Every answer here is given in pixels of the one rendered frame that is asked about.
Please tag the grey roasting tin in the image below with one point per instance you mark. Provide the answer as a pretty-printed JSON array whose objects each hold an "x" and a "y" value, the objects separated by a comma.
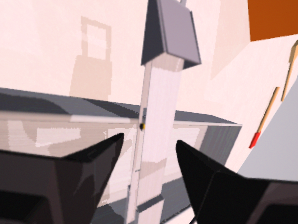
[{"x": 56, "y": 125}]

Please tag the dark grey spatula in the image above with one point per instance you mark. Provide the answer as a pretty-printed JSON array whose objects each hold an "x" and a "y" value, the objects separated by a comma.
[{"x": 193, "y": 221}]

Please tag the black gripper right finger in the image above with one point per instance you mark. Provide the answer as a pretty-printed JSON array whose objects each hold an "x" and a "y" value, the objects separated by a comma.
[{"x": 219, "y": 195}]

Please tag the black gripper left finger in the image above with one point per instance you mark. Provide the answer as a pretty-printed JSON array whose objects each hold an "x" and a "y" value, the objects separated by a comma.
[{"x": 74, "y": 183}]

